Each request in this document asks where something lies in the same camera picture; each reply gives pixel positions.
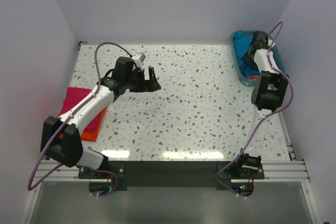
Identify pink t shirt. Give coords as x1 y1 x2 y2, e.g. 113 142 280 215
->
57 87 106 133

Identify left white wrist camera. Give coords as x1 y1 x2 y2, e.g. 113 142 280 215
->
131 52 146 71

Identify aluminium frame rail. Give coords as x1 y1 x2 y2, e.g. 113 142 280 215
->
33 160 310 182

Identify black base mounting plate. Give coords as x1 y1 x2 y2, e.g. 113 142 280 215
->
78 161 265 196

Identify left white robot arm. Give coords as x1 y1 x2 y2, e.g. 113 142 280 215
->
41 53 161 178

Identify blue t shirt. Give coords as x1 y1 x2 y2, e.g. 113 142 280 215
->
233 31 260 80

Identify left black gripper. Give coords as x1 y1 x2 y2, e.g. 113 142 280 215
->
125 67 161 93

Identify teal plastic basket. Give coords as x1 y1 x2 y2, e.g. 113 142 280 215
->
229 30 286 87

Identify folded orange t shirt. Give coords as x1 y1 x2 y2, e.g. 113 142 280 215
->
58 100 107 142

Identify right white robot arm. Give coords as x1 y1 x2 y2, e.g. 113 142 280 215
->
232 31 289 178

